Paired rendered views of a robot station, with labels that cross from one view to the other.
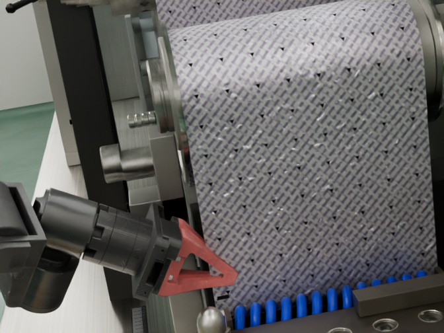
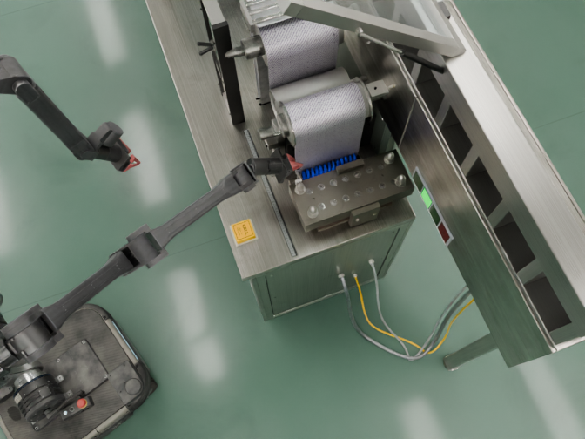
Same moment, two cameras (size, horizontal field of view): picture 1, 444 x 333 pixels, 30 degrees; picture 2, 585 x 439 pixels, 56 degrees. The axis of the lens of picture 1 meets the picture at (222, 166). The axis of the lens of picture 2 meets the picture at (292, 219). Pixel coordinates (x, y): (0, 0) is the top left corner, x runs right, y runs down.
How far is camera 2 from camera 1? 134 cm
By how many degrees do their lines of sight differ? 50
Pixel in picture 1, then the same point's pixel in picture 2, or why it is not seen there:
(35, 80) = not seen: outside the picture
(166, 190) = (279, 140)
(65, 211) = (260, 168)
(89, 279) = (218, 109)
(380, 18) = (354, 106)
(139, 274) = (279, 177)
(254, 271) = (307, 163)
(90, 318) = (229, 136)
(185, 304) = not seen: hidden behind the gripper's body
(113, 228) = (272, 168)
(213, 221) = (299, 157)
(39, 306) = not seen: hidden behind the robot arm
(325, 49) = (338, 118)
